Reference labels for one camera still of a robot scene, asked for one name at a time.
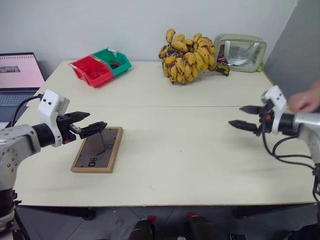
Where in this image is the person's bare hand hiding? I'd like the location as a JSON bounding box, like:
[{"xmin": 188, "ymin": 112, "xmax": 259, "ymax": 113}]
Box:
[{"xmin": 289, "ymin": 79, "xmax": 320, "ymax": 114}]

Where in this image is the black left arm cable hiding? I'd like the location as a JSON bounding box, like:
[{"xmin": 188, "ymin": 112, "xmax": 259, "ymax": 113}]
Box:
[{"xmin": 10, "ymin": 93, "xmax": 44, "ymax": 128}]

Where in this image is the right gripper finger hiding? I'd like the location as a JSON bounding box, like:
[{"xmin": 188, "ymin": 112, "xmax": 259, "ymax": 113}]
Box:
[
  {"xmin": 238, "ymin": 104, "xmax": 265, "ymax": 116},
  {"xmin": 227, "ymin": 119, "xmax": 261, "ymax": 137}
]

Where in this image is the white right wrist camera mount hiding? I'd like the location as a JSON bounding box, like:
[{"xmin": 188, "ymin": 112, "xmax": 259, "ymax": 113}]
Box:
[{"xmin": 260, "ymin": 84, "xmax": 288, "ymax": 135}]

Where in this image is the dark bulky object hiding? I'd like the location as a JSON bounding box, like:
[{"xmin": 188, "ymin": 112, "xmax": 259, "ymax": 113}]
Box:
[{"xmin": 286, "ymin": 223, "xmax": 320, "ymax": 240}]

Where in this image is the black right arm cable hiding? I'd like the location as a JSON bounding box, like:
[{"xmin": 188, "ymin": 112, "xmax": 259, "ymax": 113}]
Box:
[{"xmin": 260, "ymin": 119, "xmax": 320, "ymax": 204}]

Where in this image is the dark rounded shape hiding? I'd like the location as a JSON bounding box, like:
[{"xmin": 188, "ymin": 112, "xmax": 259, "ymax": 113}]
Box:
[
  {"xmin": 129, "ymin": 214, "xmax": 158, "ymax": 240},
  {"xmin": 185, "ymin": 211, "xmax": 219, "ymax": 240}
]

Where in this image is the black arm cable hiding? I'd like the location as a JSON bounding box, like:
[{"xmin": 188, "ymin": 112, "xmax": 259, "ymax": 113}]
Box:
[
  {"xmin": 10, "ymin": 93, "xmax": 44, "ymax": 128},
  {"xmin": 260, "ymin": 119, "xmax": 320, "ymax": 204}
]

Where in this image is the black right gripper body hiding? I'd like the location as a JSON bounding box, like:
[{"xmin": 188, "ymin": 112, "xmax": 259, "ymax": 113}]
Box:
[{"xmin": 256, "ymin": 99, "xmax": 275, "ymax": 137}]

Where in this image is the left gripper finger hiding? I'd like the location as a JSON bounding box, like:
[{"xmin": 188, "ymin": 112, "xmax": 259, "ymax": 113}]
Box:
[
  {"xmin": 65, "ymin": 111, "xmax": 91, "ymax": 124},
  {"xmin": 78, "ymin": 121, "xmax": 109, "ymax": 140}
]

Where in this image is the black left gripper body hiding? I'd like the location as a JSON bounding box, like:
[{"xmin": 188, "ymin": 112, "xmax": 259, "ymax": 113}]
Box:
[{"xmin": 56, "ymin": 113, "xmax": 83, "ymax": 146}]

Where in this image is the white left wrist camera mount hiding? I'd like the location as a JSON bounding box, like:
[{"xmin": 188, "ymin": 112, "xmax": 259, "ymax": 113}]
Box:
[{"xmin": 37, "ymin": 89, "xmax": 71, "ymax": 148}]

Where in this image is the grey laptop with pink screen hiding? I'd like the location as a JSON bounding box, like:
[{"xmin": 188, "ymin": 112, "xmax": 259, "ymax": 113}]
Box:
[{"xmin": 0, "ymin": 52, "xmax": 46, "ymax": 124}]

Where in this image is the wooden framed dark board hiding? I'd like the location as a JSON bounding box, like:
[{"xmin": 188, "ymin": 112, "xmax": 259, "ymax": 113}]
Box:
[{"xmin": 70, "ymin": 126, "xmax": 124, "ymax": 174}]

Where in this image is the green plastic parts bin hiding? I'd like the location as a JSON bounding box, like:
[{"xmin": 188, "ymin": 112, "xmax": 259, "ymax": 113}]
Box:
[{"xmin": 91, "ymin": 47, "xmax": 133, "ymax": 78}]

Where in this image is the yellow spotted banana bunch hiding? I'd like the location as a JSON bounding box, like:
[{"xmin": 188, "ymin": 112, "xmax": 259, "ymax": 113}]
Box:
[{"xmin": 158, "ymin": 28, "xmax": 231, "ymax": 86}]

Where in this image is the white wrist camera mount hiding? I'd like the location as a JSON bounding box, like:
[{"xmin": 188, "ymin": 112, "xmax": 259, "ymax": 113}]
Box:
[
  {"xmin": 37, "ymin": 89, "xmax": 71, "ymax": 148},
  {"xmin": 260, "ymin": 84, "xmax": 288, "ymax": 135}
]

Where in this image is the red packet in pouch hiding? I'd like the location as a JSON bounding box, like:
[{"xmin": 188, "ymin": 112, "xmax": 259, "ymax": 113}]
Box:
[{"xmin": 216, "ymin": 46, "xmax": 227, "ymax": 64}]

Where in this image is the clear grey-green zip pouch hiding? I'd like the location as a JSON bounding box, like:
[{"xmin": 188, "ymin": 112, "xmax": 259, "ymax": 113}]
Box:
[{"xmin": 213, "ymin": 33, "xmax": 268, "ymax": 74}]

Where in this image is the red plastic parts bin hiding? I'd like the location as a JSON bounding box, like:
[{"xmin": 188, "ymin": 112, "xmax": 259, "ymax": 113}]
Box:
[{"xmin": 68, "ymin": 55, "xmax": 114, "ymax": 89}]

